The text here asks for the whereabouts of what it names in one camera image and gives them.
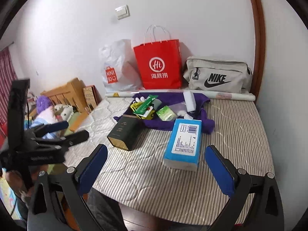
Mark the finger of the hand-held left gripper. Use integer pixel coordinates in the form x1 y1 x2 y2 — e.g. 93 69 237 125
30 120 69 137
36 129 90 150

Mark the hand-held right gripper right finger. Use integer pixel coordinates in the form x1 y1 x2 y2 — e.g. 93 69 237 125
205 145 285 231

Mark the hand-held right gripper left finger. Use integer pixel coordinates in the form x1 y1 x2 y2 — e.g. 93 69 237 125
26 144 108 231

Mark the dark tin box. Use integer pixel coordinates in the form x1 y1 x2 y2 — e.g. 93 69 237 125
107 115 145 151

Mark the blue tissue pack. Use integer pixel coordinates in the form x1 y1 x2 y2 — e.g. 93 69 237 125
164 118 202 172

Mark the yellow mesh pouch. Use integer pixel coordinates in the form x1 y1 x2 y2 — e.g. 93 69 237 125
130 102 154 120

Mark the white knotted cloth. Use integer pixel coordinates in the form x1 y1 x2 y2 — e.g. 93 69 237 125
177 109 193 121

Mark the clear plastic bag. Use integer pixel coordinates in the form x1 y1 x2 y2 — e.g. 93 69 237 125
170 102 188 115

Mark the long green packet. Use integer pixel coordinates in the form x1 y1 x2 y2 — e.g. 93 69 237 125
133 94 159 115

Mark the white sponge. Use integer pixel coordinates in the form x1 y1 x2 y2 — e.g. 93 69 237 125
183 90 198 106

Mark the green wipes packet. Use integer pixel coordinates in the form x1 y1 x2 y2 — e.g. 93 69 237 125
156 106 176 122

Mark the white spotted plush toy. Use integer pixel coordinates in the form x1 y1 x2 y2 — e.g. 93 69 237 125
52 103 74 121

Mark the green bed sheet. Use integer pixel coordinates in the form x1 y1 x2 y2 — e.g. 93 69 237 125
61 112 85 135

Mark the purple plush toy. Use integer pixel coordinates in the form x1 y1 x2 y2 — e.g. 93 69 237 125
36 95 53 115

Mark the wooden headboard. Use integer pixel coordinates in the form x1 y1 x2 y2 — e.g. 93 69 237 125
40 77 88 113

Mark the red striped curtain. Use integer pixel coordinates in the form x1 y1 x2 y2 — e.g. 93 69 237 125
0 46 20 135

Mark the brown book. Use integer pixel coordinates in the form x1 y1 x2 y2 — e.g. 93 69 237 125
82 85 99 111

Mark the grey striped mattress pad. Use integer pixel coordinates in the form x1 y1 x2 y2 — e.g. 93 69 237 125
52 96 271 224

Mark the rolled printed paper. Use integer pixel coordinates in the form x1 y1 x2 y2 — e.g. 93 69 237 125
106 89 255 101

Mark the purple towel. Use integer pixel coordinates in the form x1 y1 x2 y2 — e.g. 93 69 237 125
114 92 215 135

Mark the white plastic shopping bag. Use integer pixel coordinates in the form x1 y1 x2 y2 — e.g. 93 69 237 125
98 39 142 93

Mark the red paper bag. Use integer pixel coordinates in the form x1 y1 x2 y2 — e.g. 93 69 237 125
133 25 183 90

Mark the grey waist bag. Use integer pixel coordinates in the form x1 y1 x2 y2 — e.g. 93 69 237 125
183 56 253 94

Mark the dark wooden bed frame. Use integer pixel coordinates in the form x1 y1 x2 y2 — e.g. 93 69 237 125
118 202 241 231

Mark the white wall switch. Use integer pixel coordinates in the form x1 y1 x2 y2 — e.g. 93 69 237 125
115 4 130 20

